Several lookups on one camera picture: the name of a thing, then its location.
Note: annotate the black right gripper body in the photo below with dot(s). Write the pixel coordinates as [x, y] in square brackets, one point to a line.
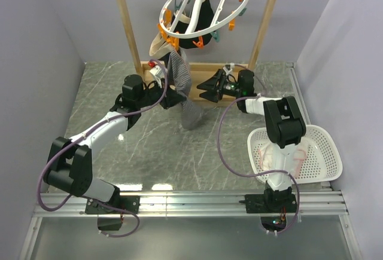
[230, 88]

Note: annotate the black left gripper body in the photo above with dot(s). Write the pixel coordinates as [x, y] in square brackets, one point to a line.
[152, 95]

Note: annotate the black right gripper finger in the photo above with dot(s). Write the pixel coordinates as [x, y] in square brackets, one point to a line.
[212, 83]
[212, 96]

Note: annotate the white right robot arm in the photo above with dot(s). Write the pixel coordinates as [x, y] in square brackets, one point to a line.
[285, 128]

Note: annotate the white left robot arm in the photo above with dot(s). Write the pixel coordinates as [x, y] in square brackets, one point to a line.
[70, 161]

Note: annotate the navy underwear beige waistband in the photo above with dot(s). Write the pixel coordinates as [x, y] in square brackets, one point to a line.
[159, 48]

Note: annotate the black underwear beige waistband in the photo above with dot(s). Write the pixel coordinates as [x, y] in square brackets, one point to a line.
[204, 21]

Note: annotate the white pink-trimmed underwear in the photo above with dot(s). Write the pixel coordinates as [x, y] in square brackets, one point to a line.
[300, 155]

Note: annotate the white round clip hanger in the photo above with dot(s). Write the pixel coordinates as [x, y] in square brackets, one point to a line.
[193, 19]

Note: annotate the wooden hanging rack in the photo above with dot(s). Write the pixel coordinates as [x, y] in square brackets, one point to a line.
[197, 69]

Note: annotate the teal clothes peg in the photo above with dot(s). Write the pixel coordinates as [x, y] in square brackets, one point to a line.
[215, 35]

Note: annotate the white perforated plastic basket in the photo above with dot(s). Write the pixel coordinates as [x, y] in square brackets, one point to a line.
[323, 161]

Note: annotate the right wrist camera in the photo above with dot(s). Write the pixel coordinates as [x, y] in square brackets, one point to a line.
[228, 68]

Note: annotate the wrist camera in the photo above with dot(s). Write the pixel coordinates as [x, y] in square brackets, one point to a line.
[228, 68]
[157, 73]

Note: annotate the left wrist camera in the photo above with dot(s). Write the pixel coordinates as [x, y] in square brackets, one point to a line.
[157, 73]

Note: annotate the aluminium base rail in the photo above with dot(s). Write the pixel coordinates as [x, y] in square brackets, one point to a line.
[197, 204]

